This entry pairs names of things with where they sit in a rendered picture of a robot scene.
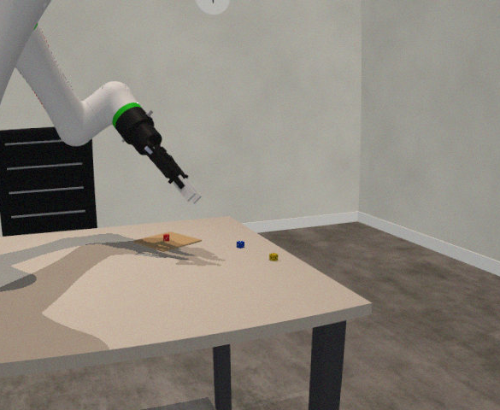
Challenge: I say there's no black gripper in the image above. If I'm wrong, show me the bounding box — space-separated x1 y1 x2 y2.
129 122 202 204

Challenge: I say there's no tan square mat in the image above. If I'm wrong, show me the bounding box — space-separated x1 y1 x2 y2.
133 231 202 252

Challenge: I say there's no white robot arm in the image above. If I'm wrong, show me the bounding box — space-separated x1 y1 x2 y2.
0 0 154 146

